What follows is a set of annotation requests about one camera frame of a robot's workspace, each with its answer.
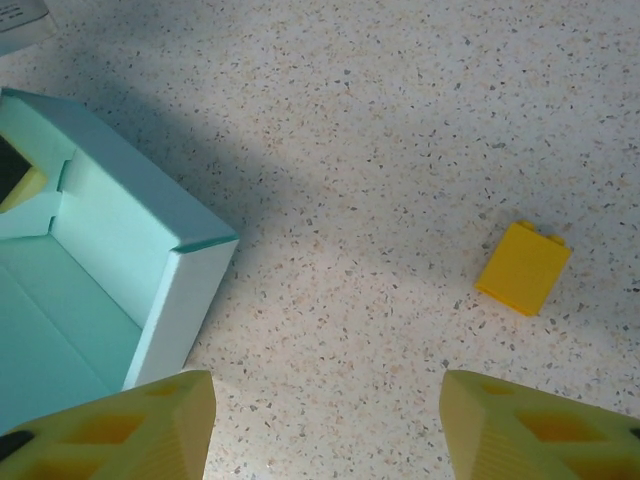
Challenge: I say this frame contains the yellow toy brick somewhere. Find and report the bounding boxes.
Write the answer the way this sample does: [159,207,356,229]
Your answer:
[473,221,573,318]

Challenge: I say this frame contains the white object at corner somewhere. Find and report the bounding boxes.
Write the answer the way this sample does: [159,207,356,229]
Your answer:
[0,0,56,56]

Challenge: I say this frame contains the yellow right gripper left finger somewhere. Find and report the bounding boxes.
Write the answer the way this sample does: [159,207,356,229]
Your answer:
[0,369,219,480]

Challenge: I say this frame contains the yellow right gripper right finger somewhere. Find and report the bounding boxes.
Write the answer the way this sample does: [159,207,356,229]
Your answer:
[442,369,640,480]

